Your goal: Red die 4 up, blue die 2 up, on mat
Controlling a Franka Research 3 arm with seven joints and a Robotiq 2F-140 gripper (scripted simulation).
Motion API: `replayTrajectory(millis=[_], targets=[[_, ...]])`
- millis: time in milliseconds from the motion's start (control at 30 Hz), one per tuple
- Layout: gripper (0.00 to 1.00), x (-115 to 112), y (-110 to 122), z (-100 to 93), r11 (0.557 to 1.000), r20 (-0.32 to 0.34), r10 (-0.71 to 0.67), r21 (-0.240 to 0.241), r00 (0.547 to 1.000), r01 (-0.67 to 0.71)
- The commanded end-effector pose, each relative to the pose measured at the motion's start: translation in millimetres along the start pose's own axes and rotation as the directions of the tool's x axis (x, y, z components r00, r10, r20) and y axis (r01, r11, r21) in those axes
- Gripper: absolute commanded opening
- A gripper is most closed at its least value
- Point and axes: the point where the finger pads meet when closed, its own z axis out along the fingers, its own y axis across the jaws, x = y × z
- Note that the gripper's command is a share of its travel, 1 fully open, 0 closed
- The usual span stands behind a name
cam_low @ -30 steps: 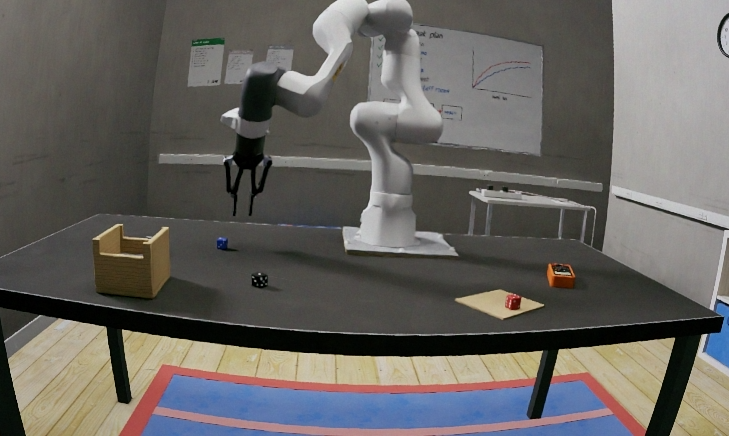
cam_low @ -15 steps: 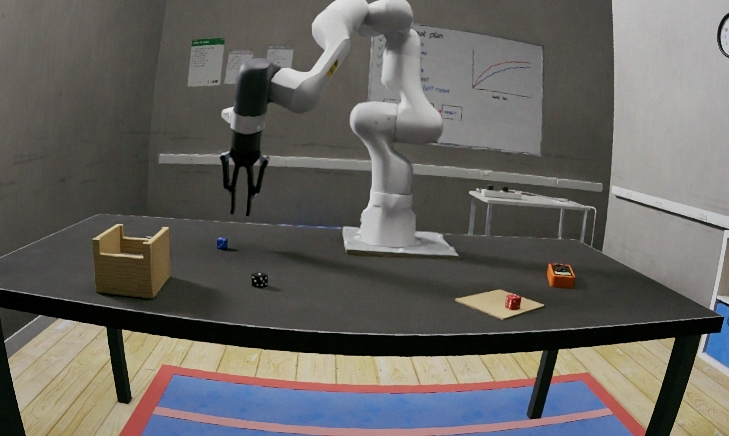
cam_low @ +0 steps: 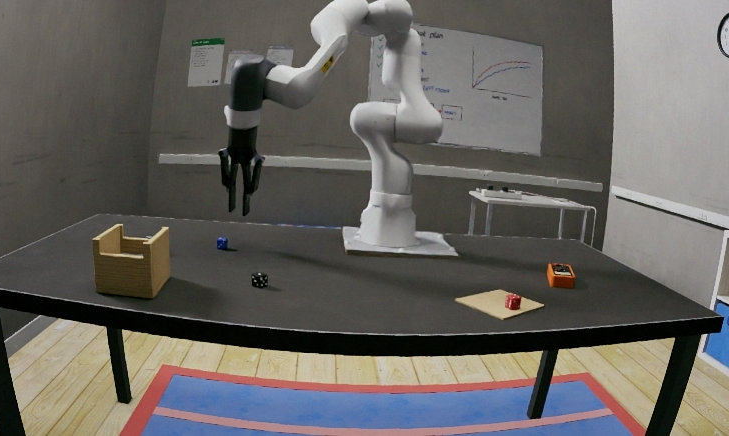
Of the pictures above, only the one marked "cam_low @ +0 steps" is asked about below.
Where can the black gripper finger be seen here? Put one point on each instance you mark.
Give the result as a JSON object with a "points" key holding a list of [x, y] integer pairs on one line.
{"points": [[250, 186], [230, 184]]}

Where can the black die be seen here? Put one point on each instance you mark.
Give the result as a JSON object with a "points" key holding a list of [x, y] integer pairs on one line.
{"points": [[259, 280]]}

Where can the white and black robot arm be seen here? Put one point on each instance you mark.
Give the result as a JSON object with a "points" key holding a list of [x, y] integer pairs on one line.
{"points": [[388, 220]]}

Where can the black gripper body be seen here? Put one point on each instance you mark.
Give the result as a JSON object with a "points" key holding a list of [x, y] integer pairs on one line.
{"points": [[244, 141]]}

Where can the red die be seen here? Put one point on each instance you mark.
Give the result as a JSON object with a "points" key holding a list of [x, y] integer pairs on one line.
{"points": [[513, 302]]}

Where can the beige flat mat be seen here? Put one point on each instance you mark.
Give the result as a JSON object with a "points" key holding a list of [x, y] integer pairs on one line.
{"points": [[493, 303]]}

